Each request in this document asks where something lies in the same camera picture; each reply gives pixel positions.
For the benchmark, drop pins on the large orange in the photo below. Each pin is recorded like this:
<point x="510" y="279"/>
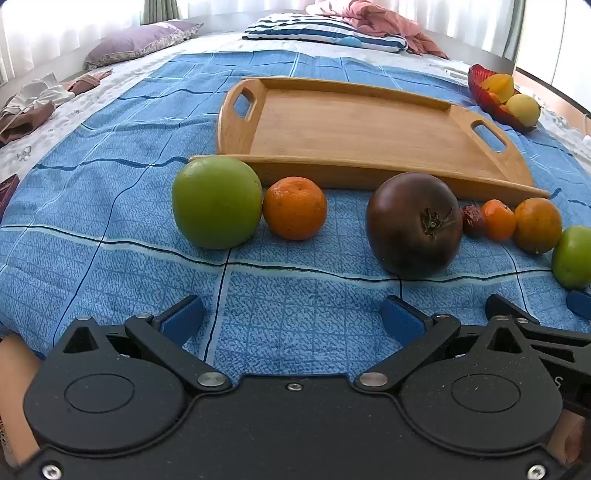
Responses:
<point x="538" y="225"/>

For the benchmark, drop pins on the blue striped pillow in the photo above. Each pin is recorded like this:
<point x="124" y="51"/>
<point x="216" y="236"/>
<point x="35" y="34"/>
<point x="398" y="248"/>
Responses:
<point x="318" y="30"/>

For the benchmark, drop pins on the white sheer curtain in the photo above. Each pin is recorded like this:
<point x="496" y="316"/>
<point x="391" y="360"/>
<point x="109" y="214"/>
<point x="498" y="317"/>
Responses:
<point x="69" y="23"/>

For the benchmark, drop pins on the medium orange mandarin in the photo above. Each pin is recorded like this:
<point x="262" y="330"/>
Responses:
<point x="294" y="208"/>

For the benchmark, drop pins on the purple pillow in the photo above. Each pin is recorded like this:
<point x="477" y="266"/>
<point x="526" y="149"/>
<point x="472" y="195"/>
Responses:
<point x="134" y="44"/>

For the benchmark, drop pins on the person's leg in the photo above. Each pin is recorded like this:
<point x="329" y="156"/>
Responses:
<point x="568" y="438"/>
<point x="16" y="392"/>

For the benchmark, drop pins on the yellow starfruit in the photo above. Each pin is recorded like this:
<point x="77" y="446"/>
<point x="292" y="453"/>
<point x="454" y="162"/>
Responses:
<point x="499" y="85"/>

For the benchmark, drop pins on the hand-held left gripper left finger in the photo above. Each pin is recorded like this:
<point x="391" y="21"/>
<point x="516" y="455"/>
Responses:
<point x="182" y="318"/>

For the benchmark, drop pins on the wooden tray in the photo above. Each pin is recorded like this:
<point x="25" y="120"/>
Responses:
<point x="351" y="129"/>

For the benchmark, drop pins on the dark purple round fruit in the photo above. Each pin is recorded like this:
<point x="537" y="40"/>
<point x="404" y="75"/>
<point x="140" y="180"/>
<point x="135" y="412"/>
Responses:
<point x="406" y="230"/>

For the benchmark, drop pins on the red jujube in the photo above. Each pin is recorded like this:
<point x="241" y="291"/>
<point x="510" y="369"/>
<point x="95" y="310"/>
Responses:
<point x="473" y="221"/>

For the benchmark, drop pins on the large green apple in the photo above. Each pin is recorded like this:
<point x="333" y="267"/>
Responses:
<point x="217" y="201"/>

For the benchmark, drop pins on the brown pink garment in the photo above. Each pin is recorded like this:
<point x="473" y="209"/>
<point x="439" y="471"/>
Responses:
<point x="23" y="122"/>

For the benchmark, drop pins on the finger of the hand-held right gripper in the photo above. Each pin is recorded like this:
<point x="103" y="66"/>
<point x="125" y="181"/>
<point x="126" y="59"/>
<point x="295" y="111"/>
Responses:
<point x="512" y="308"/>
<point x="579" y="303"/>

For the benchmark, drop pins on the yellow-green mango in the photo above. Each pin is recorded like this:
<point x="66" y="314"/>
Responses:
<point x="524" y="110"/>

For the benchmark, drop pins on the white garment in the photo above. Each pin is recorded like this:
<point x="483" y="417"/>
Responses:
<point x="41" y="94"/>

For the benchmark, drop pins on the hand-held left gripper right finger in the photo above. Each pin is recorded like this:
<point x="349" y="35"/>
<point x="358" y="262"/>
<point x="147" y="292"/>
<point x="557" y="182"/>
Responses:
<point x="402" y="319"/>

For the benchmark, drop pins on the small orange mandarin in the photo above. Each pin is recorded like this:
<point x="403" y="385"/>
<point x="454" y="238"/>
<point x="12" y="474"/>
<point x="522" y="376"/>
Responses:
<point x="498" y="220"/>

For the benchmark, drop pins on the red glass bowl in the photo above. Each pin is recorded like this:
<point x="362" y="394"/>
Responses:
<point x="478" y="85"/>

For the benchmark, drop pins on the person's right leg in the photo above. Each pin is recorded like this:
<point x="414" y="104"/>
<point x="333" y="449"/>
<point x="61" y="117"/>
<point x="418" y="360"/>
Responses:
<point x="568" y="438"/>

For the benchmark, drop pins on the white bed sheet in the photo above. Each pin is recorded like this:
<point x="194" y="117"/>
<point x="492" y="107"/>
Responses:
<point x="92" y="107"/>

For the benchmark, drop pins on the grey green curtain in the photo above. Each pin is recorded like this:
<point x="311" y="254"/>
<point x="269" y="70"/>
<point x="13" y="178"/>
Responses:
<point x="157" y="11"/>
<point x="516" y="27"/>

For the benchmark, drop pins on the pink quilt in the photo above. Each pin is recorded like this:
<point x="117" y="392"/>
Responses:
<point x="369" y="16"/>

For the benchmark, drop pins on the small green apple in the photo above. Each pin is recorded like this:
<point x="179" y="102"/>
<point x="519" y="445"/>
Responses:
<point x="572" y="257"/>

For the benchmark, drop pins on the blue checked blanket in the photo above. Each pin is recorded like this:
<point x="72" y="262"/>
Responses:
<point x="277" y="295"/>

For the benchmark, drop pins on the person's left leg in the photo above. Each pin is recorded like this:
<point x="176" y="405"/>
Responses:
<point x="16" y="392"/>

